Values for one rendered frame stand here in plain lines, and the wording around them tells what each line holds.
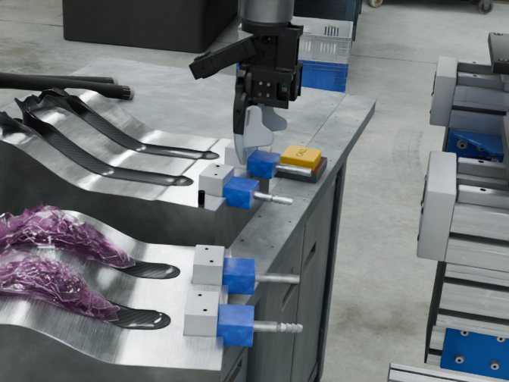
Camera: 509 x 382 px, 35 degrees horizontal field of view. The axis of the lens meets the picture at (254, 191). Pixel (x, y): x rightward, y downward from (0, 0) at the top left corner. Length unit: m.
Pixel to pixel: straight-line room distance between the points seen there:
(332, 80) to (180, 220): 3.34
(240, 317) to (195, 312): 0.05
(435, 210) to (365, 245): 2.00
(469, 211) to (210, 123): 0.82
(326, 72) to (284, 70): 3.24
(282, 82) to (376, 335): 1.43
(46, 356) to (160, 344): 0.12
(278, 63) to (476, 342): 0.46
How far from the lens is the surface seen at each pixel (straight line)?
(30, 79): 1.68
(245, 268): 1.00
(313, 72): 4.41
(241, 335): 0.91
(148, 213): 1.14
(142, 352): 0.88
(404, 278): 2.79
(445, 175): 1.01
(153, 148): 1.32
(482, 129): 1.46
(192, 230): 1.12
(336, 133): 1.66
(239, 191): 1.13
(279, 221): 1.28
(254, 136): 1.19
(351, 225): 3.09
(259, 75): 1.17
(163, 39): 5.25
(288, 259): 1.57
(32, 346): 0.87
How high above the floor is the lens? 1.37
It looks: 25 degrees down
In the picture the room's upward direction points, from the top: 4 degrees clockwise
